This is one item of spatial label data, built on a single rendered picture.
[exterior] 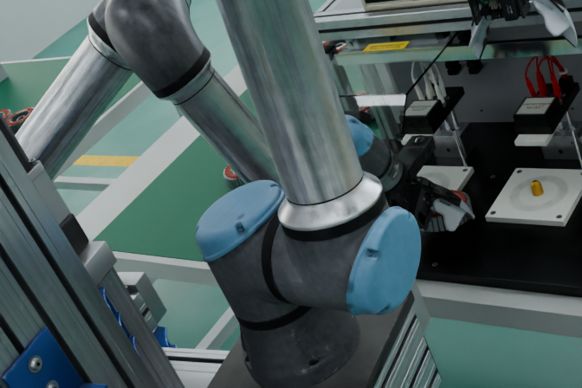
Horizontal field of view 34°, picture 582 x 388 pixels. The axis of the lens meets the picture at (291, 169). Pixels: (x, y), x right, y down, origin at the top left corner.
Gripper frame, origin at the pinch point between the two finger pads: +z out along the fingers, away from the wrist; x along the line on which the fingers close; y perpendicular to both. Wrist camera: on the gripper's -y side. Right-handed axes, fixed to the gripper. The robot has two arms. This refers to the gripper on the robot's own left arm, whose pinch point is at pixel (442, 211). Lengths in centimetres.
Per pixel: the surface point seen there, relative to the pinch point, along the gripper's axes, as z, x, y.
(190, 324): 87, -137, 11
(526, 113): -2.7, 13.3, -18.9
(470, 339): 92, -38, 0
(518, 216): 3.9, 13.1, -1.5
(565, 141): 10.0, 15.8, -19.8
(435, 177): 8.9, -9.1, -10.8
